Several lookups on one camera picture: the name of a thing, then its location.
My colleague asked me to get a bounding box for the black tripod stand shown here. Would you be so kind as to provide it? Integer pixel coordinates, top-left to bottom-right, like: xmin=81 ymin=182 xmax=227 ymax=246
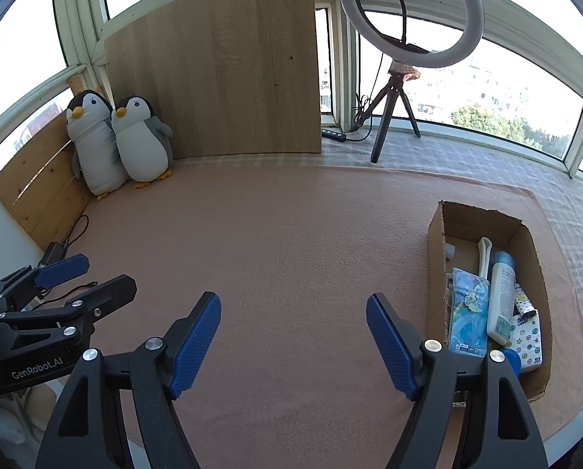
xmin=350 ymin=61 xmax=421 ymax=164

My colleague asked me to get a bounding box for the cardboard box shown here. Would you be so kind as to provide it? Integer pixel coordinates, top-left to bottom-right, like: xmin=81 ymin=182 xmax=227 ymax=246
xmin=427 ymin=200 xmax=552 ymax=400

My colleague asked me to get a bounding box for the grey gloved left hand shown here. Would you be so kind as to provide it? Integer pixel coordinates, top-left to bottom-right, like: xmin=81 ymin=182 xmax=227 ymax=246
xmin=0 ymin=384 xmax=57 ymax=458

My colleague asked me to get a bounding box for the black charger with cable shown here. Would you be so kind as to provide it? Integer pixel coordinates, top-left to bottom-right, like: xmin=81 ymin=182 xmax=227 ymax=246
xmin=37 ymin=214 xmax=97 ymax=307

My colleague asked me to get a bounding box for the white head massager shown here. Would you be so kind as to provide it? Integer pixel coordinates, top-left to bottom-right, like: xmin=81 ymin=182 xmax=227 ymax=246
xmin=478 ymin=236 xmax=493 ymax=279

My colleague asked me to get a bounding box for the left penguin plush toy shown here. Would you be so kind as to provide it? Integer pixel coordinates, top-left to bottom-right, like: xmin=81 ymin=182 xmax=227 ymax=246
xmin=65 ymin=90 xmax=128 ymax=200

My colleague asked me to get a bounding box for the small white eraser block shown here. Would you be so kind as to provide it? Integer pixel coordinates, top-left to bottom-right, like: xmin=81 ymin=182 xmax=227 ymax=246
xmin=444 ymin=242 xmax=456 ymax=260

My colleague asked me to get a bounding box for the right penguin plush toy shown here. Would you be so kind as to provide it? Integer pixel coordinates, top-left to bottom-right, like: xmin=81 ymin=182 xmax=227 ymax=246
xmin=112 ymin=95 xmax=174 ymax=188

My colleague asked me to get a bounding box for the patterned lighter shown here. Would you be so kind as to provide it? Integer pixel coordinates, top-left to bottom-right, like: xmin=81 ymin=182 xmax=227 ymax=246
xmin=515 ymin=295 xmax=538 ymax=320

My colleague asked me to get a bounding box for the black power strip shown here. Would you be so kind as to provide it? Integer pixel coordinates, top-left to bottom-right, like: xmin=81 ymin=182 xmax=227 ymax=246
xmin=321 ymin=129 xmax=346 ymax=142

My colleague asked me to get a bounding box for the white ring light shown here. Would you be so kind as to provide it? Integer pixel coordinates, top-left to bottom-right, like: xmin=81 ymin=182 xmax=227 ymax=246
xmin=338 ymin=0 xmax=486 ymax=71

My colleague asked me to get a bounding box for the small wooden side board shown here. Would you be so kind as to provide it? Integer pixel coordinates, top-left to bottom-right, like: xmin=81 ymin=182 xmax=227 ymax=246
xmin=0 ymin=113 xmax=92 ymax=250

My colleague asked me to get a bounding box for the penguin plush toy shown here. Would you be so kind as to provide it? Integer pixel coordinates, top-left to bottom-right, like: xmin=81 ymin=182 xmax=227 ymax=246
xmin=112 ymin=95 xmax=174 ymax=188
xmin=65 ymin=90 xmax=128 ymax=200

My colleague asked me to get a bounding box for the large wooden board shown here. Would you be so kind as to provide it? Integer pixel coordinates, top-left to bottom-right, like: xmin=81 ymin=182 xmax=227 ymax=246
xmin=105 ymin=0 xmax=321 ymax=159

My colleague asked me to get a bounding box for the white blue lotion bottle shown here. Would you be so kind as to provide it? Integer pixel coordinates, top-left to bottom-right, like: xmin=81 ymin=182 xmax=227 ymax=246
xmin=486 ymin=251 xmax=516 ymax=346

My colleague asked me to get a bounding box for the white patterned tissue pack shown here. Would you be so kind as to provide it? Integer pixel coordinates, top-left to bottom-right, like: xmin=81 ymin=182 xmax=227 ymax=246
xmin=506 ymin=285 xmax=543 ymax=374

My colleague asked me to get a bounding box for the blue round tape measure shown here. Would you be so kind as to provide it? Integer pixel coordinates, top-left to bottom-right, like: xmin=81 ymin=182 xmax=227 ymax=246
xmin=501 ymin=347 xmax=521 ymax=376

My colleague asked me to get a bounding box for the blue wet wipes pack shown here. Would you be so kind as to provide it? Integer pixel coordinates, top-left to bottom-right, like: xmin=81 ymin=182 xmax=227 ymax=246
xmin=448 ymin=268 xmax=490 ymax=358

